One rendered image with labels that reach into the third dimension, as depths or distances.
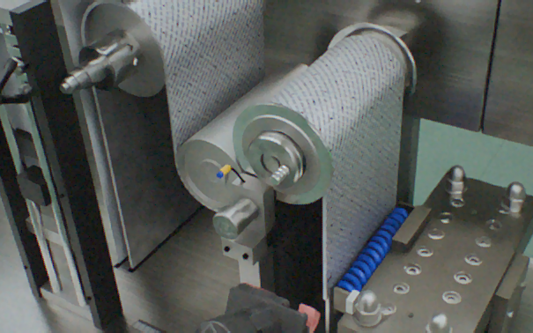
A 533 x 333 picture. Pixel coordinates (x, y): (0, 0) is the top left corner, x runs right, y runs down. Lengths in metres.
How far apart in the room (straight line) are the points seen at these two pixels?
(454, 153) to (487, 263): 2.09
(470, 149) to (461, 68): 2.09
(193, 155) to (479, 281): 0.44
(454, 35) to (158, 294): 0.63
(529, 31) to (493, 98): 0.12
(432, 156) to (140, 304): 2.10
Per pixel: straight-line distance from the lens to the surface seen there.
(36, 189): 1.08
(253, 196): 0.93
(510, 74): 1.11
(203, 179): 1.03
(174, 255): 1.31
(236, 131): 0.93
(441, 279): 1.07
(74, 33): 1.09
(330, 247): 0.98
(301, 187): 0.92
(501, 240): 1.15
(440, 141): 3.25
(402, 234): 1.10
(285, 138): 0.88
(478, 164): 3.13
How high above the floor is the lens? 1.76
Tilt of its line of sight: 35 degrees down
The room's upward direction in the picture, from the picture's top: 4 degrees counter-clockwise
